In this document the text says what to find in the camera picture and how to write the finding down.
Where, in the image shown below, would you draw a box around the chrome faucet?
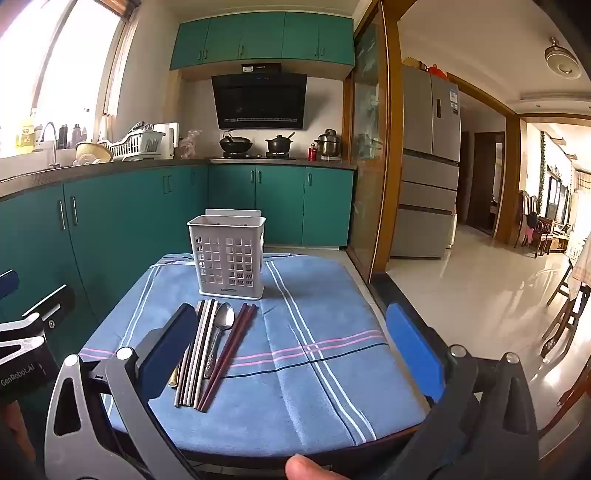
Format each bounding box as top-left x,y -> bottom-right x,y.
41,121 -> 61,168

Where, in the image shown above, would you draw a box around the clear plastic bag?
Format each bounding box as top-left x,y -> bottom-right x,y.
179,130 -> 204,160

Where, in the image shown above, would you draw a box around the ceiling light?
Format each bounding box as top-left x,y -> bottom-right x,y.
544,37 -> 581,75

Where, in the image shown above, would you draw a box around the kitchen window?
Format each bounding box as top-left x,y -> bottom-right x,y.
0,0 -> 139,160

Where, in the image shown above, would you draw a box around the beige bowl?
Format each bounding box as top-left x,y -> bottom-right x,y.
75,141 -> 114,163

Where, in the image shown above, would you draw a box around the dark kitchen countertop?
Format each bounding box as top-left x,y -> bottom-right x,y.
0,157 -> 357,199

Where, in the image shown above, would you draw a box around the teal wall cabinets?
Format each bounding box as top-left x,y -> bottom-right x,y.
169,11 -> 355,71

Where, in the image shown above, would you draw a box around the white dish rack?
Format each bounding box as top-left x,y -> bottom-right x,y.
99,122 -> 166,161

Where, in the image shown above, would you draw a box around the silver refrigerator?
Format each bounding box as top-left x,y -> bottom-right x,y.
390,65 -> 462,259

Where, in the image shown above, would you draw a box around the dark wooden door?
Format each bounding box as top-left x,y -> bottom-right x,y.
466,131 -> 506,232

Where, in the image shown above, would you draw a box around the black wok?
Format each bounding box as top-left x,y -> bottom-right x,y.
219,133 -> 254,154

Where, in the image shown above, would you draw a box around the steel stockpot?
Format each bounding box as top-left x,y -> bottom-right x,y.
314,129 -> 342,158

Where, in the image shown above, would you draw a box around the steel spoon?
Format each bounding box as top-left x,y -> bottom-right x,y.
204,302 -> 235,380

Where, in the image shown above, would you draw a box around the yellow bottle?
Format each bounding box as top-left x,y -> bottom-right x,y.
16,119 -> 37,151

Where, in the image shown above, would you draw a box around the blue striped cloth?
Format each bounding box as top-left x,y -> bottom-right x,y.
78,251 -> 428,457

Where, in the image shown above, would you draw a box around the black cooking pot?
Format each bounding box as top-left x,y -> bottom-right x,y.
265,132 -> 296,154

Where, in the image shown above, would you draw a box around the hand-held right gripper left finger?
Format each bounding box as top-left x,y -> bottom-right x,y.
44,302 -> 199,480

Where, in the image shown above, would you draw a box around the white box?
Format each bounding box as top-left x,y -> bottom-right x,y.
154,122 -> 180,158

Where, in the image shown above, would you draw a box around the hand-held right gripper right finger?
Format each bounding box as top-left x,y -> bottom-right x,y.
385,303 -> 541,480

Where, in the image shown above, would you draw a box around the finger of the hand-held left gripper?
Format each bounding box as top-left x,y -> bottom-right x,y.
0,270 -> 20,301
0,285 -> 76,365

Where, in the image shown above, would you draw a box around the person's right hand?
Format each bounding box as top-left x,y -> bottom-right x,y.
285,455 -> 342,480

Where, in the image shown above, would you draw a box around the wooden framed glass door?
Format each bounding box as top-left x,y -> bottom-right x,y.
344,0 -> 404,282

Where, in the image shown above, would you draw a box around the gas stove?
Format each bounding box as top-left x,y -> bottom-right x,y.
222,151 -> 296,160

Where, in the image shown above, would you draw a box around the black range hood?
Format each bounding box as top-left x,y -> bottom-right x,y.
211,62 -> 308,131

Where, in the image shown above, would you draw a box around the white utensil holder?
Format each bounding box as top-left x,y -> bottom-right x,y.
187,209 -> 266,298

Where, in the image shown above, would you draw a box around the wooden chair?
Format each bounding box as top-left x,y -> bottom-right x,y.
517,189 -> 555,257
540,258 -> 591,361
556,369 -> 591,407

